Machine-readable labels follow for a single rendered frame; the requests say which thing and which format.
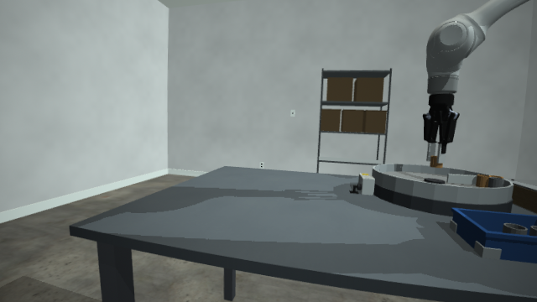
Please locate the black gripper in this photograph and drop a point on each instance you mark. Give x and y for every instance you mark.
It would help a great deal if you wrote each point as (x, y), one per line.
(438, 117)

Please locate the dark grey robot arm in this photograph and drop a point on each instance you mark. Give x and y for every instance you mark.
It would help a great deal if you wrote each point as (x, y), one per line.
(454, 40)

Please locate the blue open crate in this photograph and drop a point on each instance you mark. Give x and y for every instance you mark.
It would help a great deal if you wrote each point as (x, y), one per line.
(493, 243)

